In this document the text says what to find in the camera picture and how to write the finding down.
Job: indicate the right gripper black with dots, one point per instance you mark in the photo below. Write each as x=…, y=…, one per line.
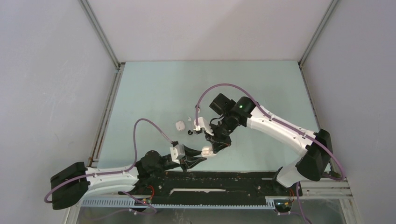
x=221, y=143

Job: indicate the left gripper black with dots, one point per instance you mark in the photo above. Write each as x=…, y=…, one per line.
x=189, y=158

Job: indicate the white oval charging case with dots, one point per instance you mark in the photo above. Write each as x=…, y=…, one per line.
x=207, y=152

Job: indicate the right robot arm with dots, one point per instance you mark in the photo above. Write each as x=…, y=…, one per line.
x=312, y=148

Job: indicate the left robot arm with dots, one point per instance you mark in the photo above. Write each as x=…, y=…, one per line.
x=77, y=181

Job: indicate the white square charging case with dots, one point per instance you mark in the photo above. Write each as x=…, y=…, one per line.
x=180, y=125

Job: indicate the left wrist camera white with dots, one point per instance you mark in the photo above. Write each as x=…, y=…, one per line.
x=177, y=153

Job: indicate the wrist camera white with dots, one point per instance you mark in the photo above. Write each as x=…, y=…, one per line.
x=177, y=153
x=202, y=125

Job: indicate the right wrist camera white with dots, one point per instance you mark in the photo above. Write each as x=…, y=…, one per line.
x=202, y=125

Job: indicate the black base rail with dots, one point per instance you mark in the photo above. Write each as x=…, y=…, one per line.
x=215, y=188

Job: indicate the left aluminium frame post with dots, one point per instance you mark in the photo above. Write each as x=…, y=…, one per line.
x=107, y=67

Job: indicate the aluminium frame post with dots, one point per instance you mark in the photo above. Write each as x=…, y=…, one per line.
x=302, y=63
x=107, y=67

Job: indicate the right aluminium frame post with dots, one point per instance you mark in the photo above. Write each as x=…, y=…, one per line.
x=302, y=63

